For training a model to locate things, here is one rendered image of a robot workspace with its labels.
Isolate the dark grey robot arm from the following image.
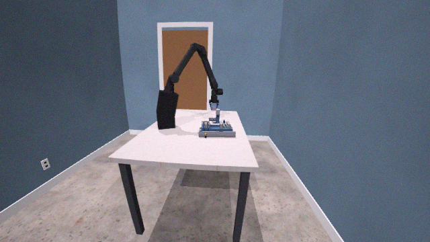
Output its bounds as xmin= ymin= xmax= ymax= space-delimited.
xmin=163 ymin=43 xmax=223 ymax=103

